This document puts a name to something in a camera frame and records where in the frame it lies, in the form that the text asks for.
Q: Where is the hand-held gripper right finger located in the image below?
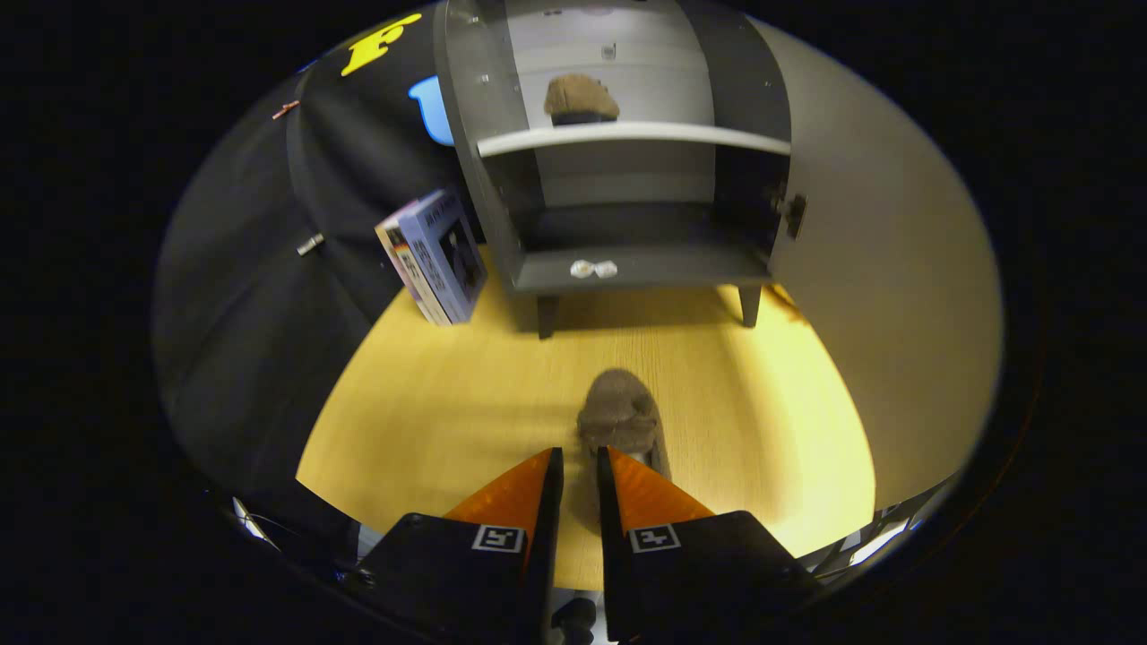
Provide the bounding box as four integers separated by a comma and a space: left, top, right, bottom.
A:
596, 445, 821, 645

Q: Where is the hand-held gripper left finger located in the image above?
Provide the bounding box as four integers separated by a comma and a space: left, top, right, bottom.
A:
354, 446, 565, 645

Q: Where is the brown fuzzy shoe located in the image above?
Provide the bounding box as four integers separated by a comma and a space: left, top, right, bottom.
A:
544, 73, 621, 126
566, 367, 673, 537

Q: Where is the dark grey shoe cabinet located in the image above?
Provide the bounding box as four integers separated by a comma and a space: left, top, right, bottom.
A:
433, 0, 807, 340

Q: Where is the blue printed box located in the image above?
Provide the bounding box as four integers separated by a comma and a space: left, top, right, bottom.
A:
375, 188, 487, 326

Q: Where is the black backdrop cloth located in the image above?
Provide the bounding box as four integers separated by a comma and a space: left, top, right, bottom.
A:
152, 0, 489, 547

